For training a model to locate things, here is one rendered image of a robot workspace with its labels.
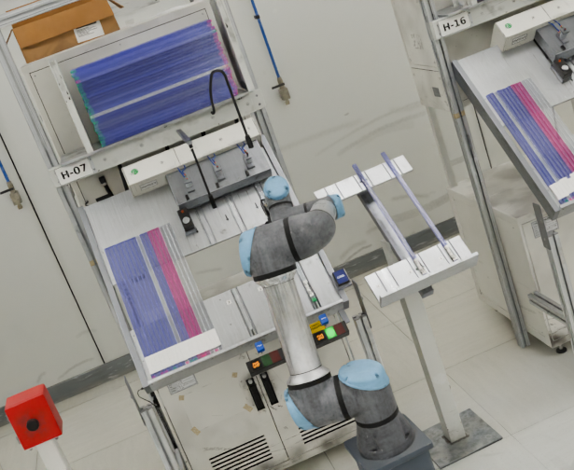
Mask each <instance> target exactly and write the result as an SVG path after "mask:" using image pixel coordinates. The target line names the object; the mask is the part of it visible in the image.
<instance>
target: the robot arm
mask: <svg viewBox="0 0 574 470"><path fill-rule="evenodd" d="M263 191H264V199H262V200H260V206H261V208H262V210H263V212H264V213H265V215H266V216H267V219H268V221H266V222H265V225H262V226H259V227H254V228H252V229H249V230H247V231H244V232H243V233H242V234H241V236H240V239H239V254H240V259H241V264H242V268H243V270H244V273H245V275H246V276H247V277H253V279H254V282H255V283H256V284H258V285H260V286H261V287H262V289H263V292H264V295H265V297H266V300H267V304H268V307H269V310H270V313H271V316H272V318H273V323H274V327H275V330H276V333H277V336H278V338H279V341H280V344H281V348H282V351H283V354H284V356H285V359H286V362H287V367H288V370H289V373H290V376H289V378H288V380H287V387H288V388H286V389H285V391H284V398H285V400H286V405H287V409H288V411H289V414H290V416H291V418H292V420H293V421H294V422H295V423H296V425H297V426H298V427H299V428H301V429H302V430H310V429H315V428H316V429H318V428H320V427H322V426H325V425H329V424H332V423H335V422H341V421H345V420H349V419H352V418H355V421H356V424H357V447H358V450H359V453H360V454H361V455H362V456H363V457H364V458H366V459H369V460H385V459H389V458H392V457H395V456H397V455H399V454H401V453H402V452H403V451H405V450H406V449H407V448H408V447H410V446H411V444H412V443H413V441H414V432H413V428H412V426H411V425H410V423H409V422H408V421H407V420H406V418H405V417H404V416H403V415H402V413H401V412H400V411H399V408H398V405H397V402H396V399H395V396H394V394H393V391H392V388H391V385H390V383H389V377H388V376H387V375H386V373H385V369H384V367H383V366H382V365H381V364H380V363H378V362H377V361H373V360H371V359H359V360H355V361H351V362H349V363H347V364H346V365H343V366H342V367H341V368H340V369H339V373H338V375H335V376H331V374H330V371H329V369H328V368H327V367H325V366H322V364H321V361H320V358H319V355H318V352H317V349H316V346H315V341H314V338H313V335H312V332H311V329H310V326H309V323H308V320H307V317H306V314H305V311H304V308H303V306H302V302H301V297H300V294H299V291H298V288H297V285H296V282H295V279H294V275H295V273H296V271H297V266H296V262H298V261H302V260H303V259H306V258H309V257H311V256H313V255H315V254H317V253H318V252H319V251H321V250H322V249H323V248H324V247H326V246H327V245H328V244H329V242H330V241H331V240H332V238H333V236H334V234H335V230H336V225H335V221H334V220H338V219H339V218H341V217H344V216H345V210H344V207H343V202H342V199H341V196H340V195H339V194H337V193H336V194H332V195H327V196H326V197H323V198H320V199H317V200H311V201H308V202H305V203H303V204H300V205H297V206H293V203H292V200H291V198H290V194H289V185H288V182H287V180H286V179H285V178H284V177H282V176H278V175H276V176H272V177H270V178H269V179H268V180H267V181H266V182H265V185H264V188H263Z"/></svg>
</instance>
